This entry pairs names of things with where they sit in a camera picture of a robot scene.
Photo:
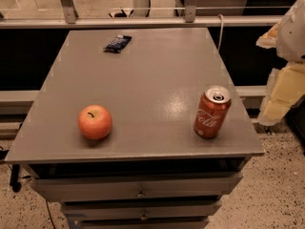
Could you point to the red apple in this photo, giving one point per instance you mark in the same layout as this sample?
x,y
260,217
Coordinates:
x,y
95,122

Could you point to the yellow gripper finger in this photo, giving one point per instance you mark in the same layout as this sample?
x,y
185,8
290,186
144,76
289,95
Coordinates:
x,y
268,39
284,88

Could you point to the middle grey drawer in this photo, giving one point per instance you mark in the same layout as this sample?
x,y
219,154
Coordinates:
x,y
149,209

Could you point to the blue rxbar wrapper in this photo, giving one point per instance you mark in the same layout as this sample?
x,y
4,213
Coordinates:
x,y
118,43

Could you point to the grey drawer cabinet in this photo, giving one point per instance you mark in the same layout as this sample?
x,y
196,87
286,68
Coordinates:
x,y
152,90

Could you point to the red coca-cola can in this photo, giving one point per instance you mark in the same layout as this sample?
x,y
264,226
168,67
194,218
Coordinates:
x,y
213,106

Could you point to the top grey drawer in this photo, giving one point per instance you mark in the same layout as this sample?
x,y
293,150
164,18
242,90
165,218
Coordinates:
x,y
119,188

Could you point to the grey drawer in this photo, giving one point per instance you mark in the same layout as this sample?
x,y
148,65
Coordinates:
x,y
149,209
119,188

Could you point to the metal window frame rail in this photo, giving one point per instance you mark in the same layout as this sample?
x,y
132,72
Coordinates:
x,y
131,23

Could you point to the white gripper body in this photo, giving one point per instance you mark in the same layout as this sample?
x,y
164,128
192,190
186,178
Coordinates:
x,y
293,37

